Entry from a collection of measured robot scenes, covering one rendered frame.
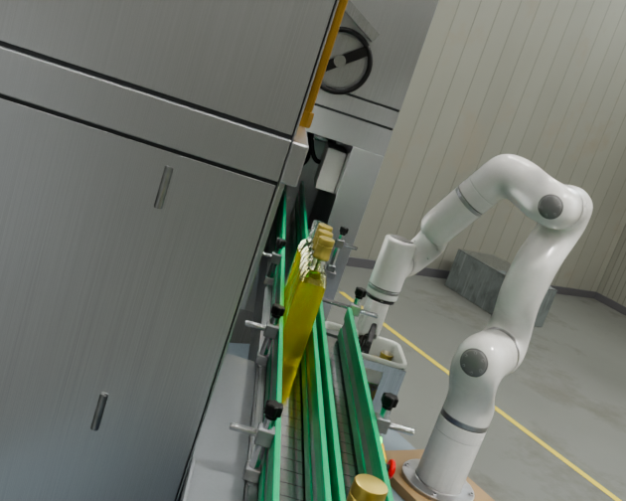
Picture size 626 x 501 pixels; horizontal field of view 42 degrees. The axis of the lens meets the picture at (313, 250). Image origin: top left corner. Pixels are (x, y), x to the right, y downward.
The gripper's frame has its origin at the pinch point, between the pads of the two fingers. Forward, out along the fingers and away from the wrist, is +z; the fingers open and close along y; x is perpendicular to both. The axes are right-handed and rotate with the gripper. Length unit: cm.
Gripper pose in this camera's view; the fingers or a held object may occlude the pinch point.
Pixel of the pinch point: (361, 350)
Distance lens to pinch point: 216.1
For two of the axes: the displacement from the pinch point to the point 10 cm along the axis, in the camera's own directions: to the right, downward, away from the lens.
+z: -3.1, 9.2, 2.4
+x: 9.5, 3.0, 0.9
